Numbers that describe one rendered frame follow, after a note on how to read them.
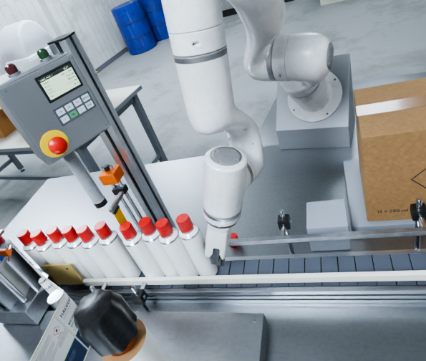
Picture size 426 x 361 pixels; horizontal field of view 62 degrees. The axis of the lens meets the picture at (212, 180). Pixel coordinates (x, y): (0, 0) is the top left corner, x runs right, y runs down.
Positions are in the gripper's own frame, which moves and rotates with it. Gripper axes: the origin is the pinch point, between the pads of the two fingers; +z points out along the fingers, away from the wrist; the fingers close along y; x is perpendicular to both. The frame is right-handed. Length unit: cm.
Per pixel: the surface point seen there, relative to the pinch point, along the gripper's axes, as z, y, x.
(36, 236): 3.0, 1.6, -49.4
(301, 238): -8.6, -3.2, 18.8
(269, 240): -6.1, -3.2, 11.6
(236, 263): 5.1, -2.9, 4.6
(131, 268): 10.5, 1.1, -23.7
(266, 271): 2.3, -0.4, 12.3
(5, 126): 79, -145, -191
